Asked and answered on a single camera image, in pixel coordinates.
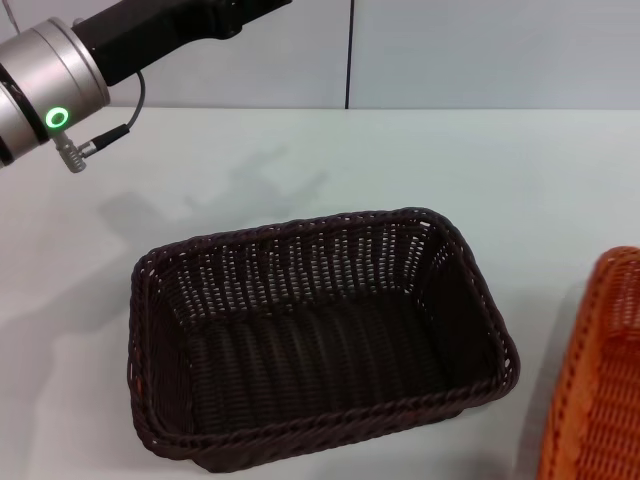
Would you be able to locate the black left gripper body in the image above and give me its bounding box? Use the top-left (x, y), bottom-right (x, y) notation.
top-left (70, 0), bottom-right (294, 89)

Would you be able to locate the dark brown woven basket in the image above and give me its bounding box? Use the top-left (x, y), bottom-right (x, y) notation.
top-left (129, 204), bottom-right (522, 474)

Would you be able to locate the orange woven basket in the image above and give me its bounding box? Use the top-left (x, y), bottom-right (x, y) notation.
top-left (538, 245), bottom-right (640, 480)

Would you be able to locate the grey cable with metal plug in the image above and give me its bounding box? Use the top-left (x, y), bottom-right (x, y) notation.
top-left (53, 69), bottom-right (147, 174)

